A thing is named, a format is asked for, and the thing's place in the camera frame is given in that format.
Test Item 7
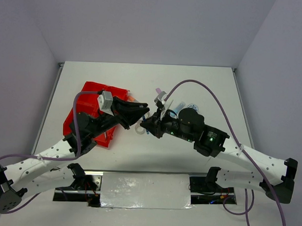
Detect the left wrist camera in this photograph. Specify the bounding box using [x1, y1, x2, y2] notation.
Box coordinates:
[97, 91, 114, 116]

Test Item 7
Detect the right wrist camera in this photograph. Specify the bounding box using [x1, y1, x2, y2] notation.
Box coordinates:
[154, 91, 173, 119]

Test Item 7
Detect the blue capped highlighter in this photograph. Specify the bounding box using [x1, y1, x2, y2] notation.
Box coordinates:
[170, 101, 185, 118]

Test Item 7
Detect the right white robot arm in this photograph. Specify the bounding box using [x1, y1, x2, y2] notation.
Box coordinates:
[140, 108, 297, 204]

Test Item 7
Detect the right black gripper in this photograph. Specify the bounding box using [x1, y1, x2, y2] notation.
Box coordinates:
[140, 104, 196, 142]

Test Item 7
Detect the small clear tape roll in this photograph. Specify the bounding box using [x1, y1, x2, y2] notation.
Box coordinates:
[135, 124, 146, 135]

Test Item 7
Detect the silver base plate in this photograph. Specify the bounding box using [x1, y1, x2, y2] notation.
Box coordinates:
[53, 171, 237, 210]

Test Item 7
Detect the orange capped highlighter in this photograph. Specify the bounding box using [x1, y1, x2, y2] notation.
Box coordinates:
[128, 96, 137, 102]

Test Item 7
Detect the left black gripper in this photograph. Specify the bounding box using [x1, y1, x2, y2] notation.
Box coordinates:
[91, 96, 152, 141]

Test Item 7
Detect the red compartment organizer tray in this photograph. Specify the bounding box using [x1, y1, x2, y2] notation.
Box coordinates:
[63, 81, 129, 148]

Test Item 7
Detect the blue crayon pen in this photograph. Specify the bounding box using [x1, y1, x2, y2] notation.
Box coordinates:
[141, 115, 150, 135]

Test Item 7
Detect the blue white bottle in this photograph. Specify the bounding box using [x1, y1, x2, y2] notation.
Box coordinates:
[187, 104, 199, 112]

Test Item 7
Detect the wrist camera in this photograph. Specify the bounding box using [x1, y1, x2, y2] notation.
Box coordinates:
[154, 91, 173, 119]
[97, 91, 114, 116]

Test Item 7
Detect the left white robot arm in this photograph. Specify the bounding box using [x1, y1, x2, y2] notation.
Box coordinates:
[0, 91, 150, 214]

